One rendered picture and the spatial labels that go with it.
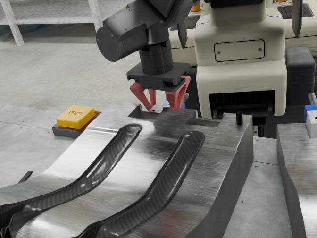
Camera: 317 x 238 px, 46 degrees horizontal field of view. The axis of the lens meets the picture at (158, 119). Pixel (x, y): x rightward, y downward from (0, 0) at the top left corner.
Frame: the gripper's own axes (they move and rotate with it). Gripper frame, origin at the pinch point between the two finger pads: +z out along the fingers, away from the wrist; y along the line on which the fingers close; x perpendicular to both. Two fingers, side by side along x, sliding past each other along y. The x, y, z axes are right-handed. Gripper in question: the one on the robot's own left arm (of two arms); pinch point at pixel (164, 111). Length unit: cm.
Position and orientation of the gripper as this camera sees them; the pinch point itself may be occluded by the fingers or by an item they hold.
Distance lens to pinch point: 72.4
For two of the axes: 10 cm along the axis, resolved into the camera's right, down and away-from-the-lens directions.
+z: 1.4, 8.5, 5.1
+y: 8.7, 1.4, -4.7
